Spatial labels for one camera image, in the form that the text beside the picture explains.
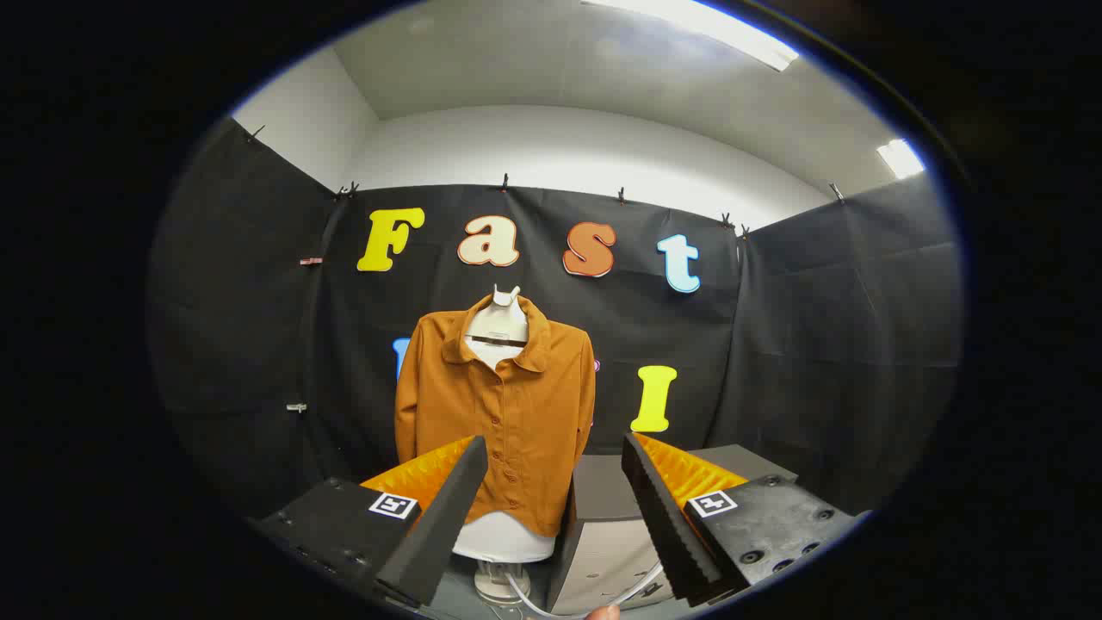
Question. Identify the white mannequin torso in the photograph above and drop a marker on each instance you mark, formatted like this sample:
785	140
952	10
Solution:
504	538

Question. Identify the black backdrop cloth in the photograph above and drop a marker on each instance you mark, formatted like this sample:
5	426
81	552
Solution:
818	344

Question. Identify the small ceiling light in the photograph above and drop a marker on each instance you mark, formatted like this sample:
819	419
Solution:
900	158

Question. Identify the grey cabinet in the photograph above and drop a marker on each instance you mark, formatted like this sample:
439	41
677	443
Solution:
603	542

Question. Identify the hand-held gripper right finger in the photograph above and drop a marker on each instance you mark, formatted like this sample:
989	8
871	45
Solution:
667	525

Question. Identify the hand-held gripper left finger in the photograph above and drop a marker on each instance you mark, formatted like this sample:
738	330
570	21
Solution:
443	525

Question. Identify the orange button-up shirt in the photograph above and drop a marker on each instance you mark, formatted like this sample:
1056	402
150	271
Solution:
516	413

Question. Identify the long ceiling light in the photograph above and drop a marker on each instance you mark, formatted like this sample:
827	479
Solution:
697	26

